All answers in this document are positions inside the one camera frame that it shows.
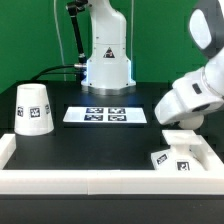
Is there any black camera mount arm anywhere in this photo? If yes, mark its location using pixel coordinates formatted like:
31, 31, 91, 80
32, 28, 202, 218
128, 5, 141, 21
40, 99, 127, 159
66, 0, 88, 63

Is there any white marker tag plate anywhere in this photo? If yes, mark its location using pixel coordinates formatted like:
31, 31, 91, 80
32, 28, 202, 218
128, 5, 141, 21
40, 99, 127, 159
63, 107, 147, 124

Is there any white lamp base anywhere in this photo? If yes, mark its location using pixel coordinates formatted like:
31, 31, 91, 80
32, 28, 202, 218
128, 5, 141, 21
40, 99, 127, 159
151, 130, 204, 172

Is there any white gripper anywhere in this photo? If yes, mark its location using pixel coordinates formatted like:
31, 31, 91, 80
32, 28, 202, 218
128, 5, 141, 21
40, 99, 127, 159
155, 68, 224, 125

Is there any white lamp shade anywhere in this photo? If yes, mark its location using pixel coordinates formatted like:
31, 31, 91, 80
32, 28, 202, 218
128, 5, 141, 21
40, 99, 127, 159
14, 83, 54, 136

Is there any black cable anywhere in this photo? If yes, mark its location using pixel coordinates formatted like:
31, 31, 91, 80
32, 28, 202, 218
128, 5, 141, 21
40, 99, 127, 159
29, 63, 88, 84

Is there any white U-shaped frame wall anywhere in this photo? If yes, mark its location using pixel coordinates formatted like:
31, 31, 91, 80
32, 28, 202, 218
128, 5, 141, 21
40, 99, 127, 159
0, 134, 224, 195

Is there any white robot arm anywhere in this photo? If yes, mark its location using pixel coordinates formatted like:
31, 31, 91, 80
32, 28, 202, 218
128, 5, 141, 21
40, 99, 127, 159
81, 0, 224, 129

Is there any white hanging cable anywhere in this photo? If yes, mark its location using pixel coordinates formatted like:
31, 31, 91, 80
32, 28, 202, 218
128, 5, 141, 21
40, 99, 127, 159
53, 0, 68, 83

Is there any white lamp bulb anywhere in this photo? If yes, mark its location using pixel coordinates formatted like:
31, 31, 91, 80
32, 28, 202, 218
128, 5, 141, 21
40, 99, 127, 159
179, 115, 204, 130

